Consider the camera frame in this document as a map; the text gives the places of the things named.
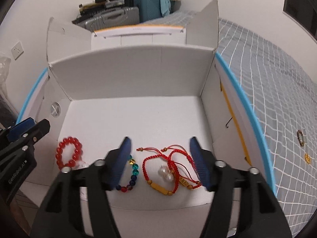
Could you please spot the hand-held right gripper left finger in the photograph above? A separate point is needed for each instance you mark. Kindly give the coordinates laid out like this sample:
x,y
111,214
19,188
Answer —
x,y
123,163

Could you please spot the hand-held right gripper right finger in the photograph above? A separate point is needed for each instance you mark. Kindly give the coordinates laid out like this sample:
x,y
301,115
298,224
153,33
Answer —
x,y
198,161

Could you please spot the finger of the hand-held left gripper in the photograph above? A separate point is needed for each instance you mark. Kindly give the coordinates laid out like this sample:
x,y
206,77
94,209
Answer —
x,y
39,129
21,127

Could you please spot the blue and yellow cardboard box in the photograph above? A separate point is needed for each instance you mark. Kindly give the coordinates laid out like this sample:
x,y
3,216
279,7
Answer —
x,y
136,119

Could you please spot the clear plastic bag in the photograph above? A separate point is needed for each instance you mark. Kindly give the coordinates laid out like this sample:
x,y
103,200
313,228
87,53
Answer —
x,y
5,67

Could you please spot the silver suitcase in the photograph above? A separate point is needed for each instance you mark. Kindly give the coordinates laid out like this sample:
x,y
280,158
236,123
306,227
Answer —
x,y
111,18

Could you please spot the teal suitcase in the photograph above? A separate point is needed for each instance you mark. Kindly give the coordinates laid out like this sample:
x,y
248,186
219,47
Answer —
x,y
146,7

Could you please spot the teal cloth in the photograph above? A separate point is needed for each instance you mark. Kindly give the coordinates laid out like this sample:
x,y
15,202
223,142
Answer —
x,y
164,3

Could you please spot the white wall socket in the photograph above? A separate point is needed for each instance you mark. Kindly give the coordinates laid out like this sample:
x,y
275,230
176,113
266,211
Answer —
x,y
17,50

